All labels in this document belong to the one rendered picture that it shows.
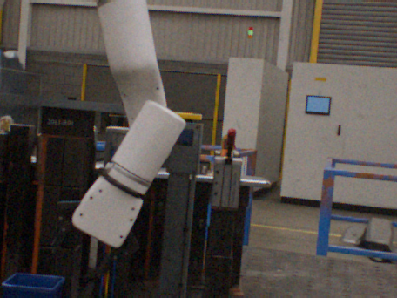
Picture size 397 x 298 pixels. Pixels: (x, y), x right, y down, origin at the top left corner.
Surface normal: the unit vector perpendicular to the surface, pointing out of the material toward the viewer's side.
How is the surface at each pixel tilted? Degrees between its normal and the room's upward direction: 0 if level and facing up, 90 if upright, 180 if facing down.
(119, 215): 92
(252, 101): 90
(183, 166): 90
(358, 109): 90
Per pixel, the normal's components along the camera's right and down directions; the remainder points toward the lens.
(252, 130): -0.28, 0.03
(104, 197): 0.14, 0.01
